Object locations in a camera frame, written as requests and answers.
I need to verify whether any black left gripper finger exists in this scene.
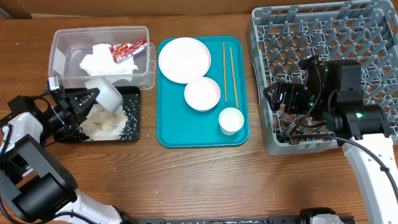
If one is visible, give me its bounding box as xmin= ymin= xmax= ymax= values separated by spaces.
xmin=53 ymin=126 xmax=89 ymax=142
xmin=66 ymin=88 xmax=100 ymax=115

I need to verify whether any grey small bowl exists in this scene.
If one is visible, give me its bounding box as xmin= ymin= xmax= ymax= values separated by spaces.
xmin=85 ymin=77 xmax=123 ymax=113

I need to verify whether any white napkin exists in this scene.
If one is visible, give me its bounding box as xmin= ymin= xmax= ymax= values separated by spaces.
xmin=80 ymin=44 xmax=138 ymax=76

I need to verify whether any white cup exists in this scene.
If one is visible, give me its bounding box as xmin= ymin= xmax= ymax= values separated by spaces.
xmin=219 ymin=107 xmax=244 ymax=136

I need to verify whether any wooden chopstick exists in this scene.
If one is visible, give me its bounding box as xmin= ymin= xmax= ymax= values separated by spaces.
xmin=229 ymin=47 xmax=239 ymax=109
xmin=222 ymin=42 xmax=228 ymax=103

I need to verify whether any red snack wrapper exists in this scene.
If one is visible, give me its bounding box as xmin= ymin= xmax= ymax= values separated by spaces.
xmin=109 ymin=39 xmax=147 ymax=63

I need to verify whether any pink bowl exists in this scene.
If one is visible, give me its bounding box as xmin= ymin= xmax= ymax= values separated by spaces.
xmin=184 ymin=77 xmax=221 ymax=112

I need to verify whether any pink round plate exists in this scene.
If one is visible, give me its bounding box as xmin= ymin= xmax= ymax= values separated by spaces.
xmin=159 ymin=37 xmax=211 ymax=84

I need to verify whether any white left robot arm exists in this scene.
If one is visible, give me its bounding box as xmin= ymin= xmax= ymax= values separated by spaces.
xmin=1 ymin=88 xmax=137 ymax=223

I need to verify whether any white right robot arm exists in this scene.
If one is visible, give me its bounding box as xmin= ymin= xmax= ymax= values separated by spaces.
xmin=263 ymin=56 xmax=397 ymax=223

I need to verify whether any grey dishwasher rack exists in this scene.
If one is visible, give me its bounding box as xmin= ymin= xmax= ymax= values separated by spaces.
xmin=247 ymin=1 xmax=397 ymax=156

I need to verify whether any pile of rice grains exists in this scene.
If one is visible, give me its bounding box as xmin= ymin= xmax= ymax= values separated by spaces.
xmin=74 ymin=95 xmax=141 ymax=141

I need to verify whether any black plastic tray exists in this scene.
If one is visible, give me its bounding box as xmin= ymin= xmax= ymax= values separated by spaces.
xmin=53 ymin=85 xmax=142 ymax=143

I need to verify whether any clear plastic bin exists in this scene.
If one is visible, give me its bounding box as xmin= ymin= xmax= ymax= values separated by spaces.
xmin=48 ymin=26 xmax=156 ymax=90

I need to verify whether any teal serving tray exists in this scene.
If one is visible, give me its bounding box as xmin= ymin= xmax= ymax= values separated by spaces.
xmin=157 ymin=36 xmax=249 ymax=148

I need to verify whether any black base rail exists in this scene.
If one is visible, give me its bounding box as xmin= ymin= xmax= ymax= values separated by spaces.
xmin=137 ymin=207 xmax=355 ymax=224

